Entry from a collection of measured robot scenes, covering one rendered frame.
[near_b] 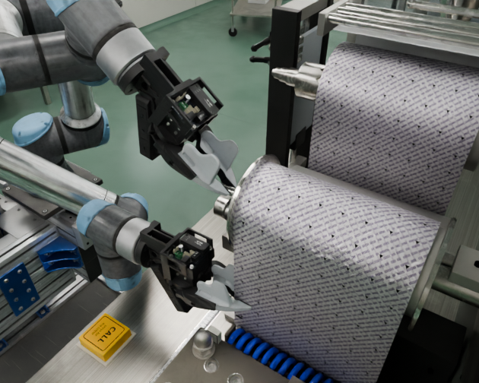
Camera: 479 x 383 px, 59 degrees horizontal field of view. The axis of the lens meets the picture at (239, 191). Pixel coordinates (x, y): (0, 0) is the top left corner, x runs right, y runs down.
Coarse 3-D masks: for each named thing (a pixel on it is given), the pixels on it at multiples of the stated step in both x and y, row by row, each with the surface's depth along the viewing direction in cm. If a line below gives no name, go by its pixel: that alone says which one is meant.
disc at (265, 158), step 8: (256, 160) 57; (264, 160) 58; (272, 160) 61; (256, 168) 57; (248, 176) 56; (240, 184) 55; (240, 192) 56; (232, 200) 55; (232, 208) 55; (232, 216) 56; (232, 224) 57; (232, 232) 58; (232, 240) 59
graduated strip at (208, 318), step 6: (210, 312) 88; (216, 312) 88; (204, 318) 87; (210, 318) 87; (198, 324) 86; (204, 324) 86; (192, 330) 85; (186, 342) 83; (180, 348) 82; (174, 354) 81; (168, 360) 80; (162, 366) 79; (156, 378) 77
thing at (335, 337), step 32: (256, 288) 62; (288, 288) 58; (256, 320) 67; (288, 320) 62; (320, 320) 58; (352, 320) 54; (288, 352) 67; (320, 352) 62; (352, 352) 57; (384, 352) 54
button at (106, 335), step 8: (104, 320) 84; (112, 320) 84; (88, 328) 82; (96, 328) 82; (104, 328) 82; (112, 328) 82; (120, 328) 82; (128, 328) 82; (80, 336) 81; (88, 336) 81; (96, 336) 81; (104, 336) 81; (112, 336) 81; (120, 336) 81; (128, 336) 83; (88, 344) 80; (96, 344) 80; (104, 344) 80; (112, 344) 80; (120, 344) 81; (96, 352) 79; (104, 352) 78; (112, 352) 80; (104, 360) 79
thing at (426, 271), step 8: (440, 232) 49; (440, 240) 48; (432, 248) 47; (432, 256) 46; (424, 264) 46; (432, 264) 46; (424, 272) 46; (424, 280) 46; (416, 288) 47; (416, 296) 47; (408, 304) 48; (416, 304) 47; (408, 312) 49
